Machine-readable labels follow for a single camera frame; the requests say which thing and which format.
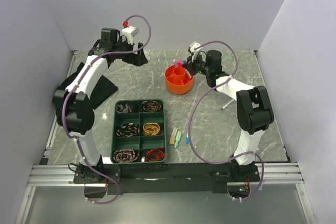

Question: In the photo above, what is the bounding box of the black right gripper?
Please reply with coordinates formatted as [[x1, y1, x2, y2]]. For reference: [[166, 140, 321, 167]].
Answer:
[[183, 52, 211, 77]]

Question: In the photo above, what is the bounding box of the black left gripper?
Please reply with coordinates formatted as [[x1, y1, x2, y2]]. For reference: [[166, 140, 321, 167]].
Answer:
[[113, 36, 148, 67]]

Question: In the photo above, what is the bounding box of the orange round pen holder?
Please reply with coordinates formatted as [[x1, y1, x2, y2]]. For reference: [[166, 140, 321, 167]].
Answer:
[[165, 65, 194, 95]]

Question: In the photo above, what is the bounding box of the white green marker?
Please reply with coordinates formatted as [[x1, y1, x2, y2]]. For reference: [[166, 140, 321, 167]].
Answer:
[[221, 99, 235, 111]]

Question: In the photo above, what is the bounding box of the white blue marker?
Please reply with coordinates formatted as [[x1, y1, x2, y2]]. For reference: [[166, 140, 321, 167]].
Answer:
[[185, 133, 190, 144]]

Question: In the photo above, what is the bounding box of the green eraser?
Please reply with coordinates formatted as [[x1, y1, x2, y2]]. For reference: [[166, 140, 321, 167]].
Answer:
[[174, 131, 182, 148]]

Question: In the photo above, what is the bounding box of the thin blue-tip pen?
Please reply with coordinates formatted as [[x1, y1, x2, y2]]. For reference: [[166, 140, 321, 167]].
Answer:
[[185, 69, 193, 79]]

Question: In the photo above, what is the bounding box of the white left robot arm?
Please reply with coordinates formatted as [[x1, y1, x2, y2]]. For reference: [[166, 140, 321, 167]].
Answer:
[[53, 25, 147, 183]]

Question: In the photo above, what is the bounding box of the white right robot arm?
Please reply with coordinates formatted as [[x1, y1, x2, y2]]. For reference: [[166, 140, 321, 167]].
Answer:
[[182, 40, 275, 181]]

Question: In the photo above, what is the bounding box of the black cloth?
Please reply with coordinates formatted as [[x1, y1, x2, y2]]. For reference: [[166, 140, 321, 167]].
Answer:
[[57, 62, 118, 110]]

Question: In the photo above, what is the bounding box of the brown patterned rolled band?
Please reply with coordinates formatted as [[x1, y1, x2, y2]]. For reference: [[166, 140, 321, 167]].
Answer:
[[141, 100, 162, 113]]

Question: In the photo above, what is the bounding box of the grey folded cloth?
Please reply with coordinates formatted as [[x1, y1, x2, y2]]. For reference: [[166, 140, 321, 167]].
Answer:
[[116, 102, 138, 114]]

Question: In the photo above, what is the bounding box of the yellow rolled band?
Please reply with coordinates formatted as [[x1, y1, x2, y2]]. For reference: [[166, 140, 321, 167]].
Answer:
[[143, 123, 162, 136]]

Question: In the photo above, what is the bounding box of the green compartment tray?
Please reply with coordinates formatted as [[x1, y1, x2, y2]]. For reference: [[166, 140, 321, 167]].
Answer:
[[110, 99, 167, 165]]

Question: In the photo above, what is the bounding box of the tan eraser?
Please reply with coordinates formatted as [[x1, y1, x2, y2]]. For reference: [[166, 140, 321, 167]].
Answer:
[[169, 127, 178, 145]]

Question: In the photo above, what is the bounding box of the orange black rolled band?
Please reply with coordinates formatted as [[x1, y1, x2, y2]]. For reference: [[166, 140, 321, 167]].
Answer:
[[145, 147, 165, 162]]

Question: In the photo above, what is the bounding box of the pink patterned rolled band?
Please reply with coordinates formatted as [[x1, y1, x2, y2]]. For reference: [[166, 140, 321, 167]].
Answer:
[[113, 149, 139, 163]]

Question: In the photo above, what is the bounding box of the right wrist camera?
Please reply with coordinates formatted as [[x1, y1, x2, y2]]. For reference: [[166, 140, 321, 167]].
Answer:
[[188, 41, 202, 61]]

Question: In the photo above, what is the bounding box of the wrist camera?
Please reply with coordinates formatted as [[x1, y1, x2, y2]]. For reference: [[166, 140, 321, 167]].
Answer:
[[121, 20, 139, 45], [188, 41, 202, 61]]

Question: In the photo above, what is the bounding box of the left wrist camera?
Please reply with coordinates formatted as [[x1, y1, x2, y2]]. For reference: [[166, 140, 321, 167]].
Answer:
[[121, 20, 139, 45]]

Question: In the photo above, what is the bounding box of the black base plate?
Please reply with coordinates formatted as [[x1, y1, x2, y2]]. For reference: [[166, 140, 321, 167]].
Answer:
[[72, 163, 263, 195]]

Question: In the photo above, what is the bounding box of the aluminium rail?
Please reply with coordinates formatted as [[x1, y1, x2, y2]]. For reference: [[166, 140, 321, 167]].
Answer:
[[27, 163, 304, 187]]

